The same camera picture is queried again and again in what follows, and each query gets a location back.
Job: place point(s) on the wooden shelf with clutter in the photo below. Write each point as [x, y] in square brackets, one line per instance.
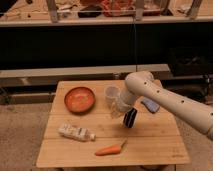
[24, 13]

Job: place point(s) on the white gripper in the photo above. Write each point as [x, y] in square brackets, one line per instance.
[117, 110]

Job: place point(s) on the grey metal bench rail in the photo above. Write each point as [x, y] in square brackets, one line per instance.
[51, 76]

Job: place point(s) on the blue sponge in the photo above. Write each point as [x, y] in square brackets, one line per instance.
[150, 105]

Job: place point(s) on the orange carrot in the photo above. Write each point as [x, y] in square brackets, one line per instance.
[111, 150]

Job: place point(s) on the white plastic bottle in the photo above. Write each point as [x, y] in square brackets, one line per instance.
[76, 133]

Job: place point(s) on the clear plastic cup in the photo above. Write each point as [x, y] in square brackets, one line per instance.
[111, 93]

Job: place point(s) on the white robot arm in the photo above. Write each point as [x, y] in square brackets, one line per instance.
[198, 115]

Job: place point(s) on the orange plate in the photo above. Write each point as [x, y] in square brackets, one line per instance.
[79, 99]

